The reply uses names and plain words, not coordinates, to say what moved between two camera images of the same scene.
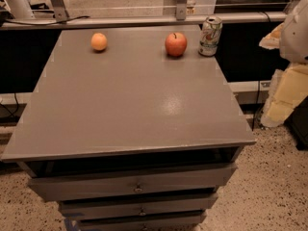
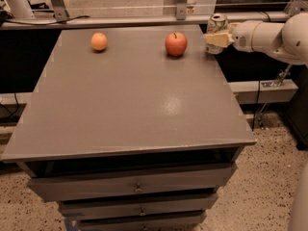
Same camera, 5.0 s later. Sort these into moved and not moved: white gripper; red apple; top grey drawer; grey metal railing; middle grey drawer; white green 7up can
Moved: white gripper; white green 7up can
Not moved: middle grey drawer; red apple; grey metal railing; top grey drawer
